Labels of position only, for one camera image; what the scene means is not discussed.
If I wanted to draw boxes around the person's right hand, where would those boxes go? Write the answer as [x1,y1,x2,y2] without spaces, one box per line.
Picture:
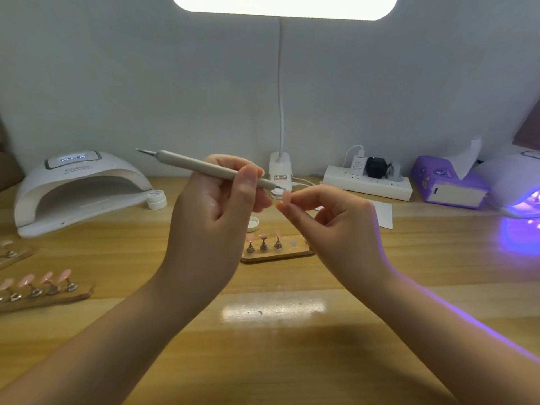
[275,183,396,296]

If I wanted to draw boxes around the person's left hand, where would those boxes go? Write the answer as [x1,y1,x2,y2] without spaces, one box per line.
[156,154,275,316]

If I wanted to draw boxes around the wooden nail holder strip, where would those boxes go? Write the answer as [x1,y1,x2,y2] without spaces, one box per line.
[240,230,317,265]

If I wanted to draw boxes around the grey dotting pen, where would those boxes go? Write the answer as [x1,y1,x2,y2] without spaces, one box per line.
[136,148,285,192]

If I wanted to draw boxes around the white nail lamp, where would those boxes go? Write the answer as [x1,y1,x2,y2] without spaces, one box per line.
[13,151,155,239]
[476,149,540,219]

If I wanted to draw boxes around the wooden stands with pink nails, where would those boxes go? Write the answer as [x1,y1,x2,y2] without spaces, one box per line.
[0,240,96,313]

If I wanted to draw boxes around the person's right forearm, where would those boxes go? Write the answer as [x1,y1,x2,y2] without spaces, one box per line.
[367,267,540,405]

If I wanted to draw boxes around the person's left forearm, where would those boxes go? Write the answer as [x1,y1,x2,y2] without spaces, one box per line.
[0,278,204,405]

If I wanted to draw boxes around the white desk lamp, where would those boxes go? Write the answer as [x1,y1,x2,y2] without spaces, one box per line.
[170,0,398,197]

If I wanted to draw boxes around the white paper sheet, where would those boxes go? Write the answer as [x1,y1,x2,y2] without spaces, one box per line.
[371,200,394,230]

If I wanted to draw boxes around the white power strip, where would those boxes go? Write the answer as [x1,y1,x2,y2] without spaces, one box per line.
[323,165,415,203]

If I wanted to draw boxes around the white charger plug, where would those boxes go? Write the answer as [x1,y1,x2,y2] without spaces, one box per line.
[349,152,369,176]

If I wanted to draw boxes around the black plug adapter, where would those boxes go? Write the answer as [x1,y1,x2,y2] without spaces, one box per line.
[365,156,390,179]

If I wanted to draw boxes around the purple tissue box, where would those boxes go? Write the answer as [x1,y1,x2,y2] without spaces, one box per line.
[412,156,491,210]

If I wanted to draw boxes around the white tissue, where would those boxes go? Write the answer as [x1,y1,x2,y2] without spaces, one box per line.
[449,137,484,181]

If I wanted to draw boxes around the brown cardboard box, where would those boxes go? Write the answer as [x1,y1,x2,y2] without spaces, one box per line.
[0,122,25,192]

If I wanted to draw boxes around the brown wooden board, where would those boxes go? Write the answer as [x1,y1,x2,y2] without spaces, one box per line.
[513,97,540,152]

